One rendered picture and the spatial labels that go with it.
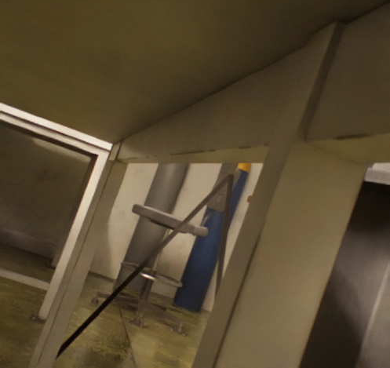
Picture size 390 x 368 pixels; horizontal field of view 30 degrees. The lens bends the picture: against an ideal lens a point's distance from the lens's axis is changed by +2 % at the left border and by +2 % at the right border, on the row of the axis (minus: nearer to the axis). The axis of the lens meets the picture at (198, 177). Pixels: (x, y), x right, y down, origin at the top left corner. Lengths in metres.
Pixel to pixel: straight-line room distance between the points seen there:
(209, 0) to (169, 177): 5.19
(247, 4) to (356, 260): 0.33
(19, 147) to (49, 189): 0.40
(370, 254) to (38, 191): 5.25
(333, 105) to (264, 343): 0.12
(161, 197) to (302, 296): 5.24
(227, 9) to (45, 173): 5.42
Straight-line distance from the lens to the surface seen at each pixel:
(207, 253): 5.64
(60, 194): 5.81
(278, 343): 0.36
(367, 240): 0.65
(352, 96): 0.31
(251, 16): 0.41
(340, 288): 0.67
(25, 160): 5.82
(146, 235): 5.60
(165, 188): 5.59
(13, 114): 3.55
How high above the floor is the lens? 0.77
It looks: 2 degrees up
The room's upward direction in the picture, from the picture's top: 20 degrees clockwise
